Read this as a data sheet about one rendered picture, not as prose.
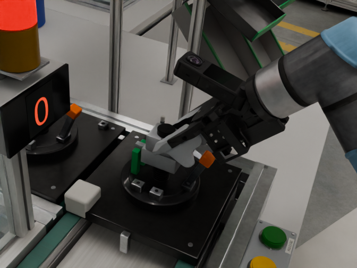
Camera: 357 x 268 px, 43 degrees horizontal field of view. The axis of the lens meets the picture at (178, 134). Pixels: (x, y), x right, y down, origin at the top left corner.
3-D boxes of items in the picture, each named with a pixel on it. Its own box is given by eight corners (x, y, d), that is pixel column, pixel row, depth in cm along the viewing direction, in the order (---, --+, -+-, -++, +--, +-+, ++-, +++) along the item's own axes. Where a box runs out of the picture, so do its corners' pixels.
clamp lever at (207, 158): (195, 182, 78) (217, 156, 73) (191, 189, 76) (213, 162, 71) (178, 169, 78) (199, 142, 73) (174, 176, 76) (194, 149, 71)
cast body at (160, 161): (184, 160, 78) (189, 127, 74) (174, 175, 74) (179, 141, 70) (141, 144, 80) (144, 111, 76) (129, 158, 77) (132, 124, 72)
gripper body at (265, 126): (216, 167, 68) (282, 137, 60) (181, 124, 66) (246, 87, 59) (231, 141, 74) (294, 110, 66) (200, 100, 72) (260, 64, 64)
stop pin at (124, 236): (130, 249, 73) (131, 233, 71) (126, 254, 73) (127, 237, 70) (122, 245, 74) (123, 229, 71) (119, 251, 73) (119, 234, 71)
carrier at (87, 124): (125, 134, 94) (128, 83, 87) (56, 208, 76) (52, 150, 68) (31, 100, 100) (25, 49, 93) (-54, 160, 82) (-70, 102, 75)
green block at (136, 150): (139, 171, 79) (141, 149, 76) (136, 175, 78) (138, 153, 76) (133, 168, 80) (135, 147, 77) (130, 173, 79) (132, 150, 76)
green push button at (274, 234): (286, 239, 75) (289, 231, 74) (280, 256, 72) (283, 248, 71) (263, 229, 77) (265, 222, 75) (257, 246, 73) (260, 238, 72)
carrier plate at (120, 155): (240, 176, 87) (243, 168, 86) (195, 267, 69) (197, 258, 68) (132, 136, 94) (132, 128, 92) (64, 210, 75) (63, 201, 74)
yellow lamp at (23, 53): (49, 59, 53) (47, 20, 50) (21, 77, 49) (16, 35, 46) (15, 48, 54) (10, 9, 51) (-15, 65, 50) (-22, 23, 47)
